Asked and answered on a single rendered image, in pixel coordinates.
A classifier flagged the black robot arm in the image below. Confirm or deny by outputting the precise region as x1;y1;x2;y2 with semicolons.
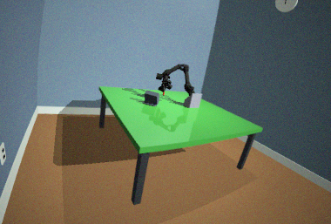
156;64;195;96

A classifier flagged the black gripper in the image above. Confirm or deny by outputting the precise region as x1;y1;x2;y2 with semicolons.
158;78;172;91

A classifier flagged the dark grey square panel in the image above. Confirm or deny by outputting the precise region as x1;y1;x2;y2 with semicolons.
143;90;159;106

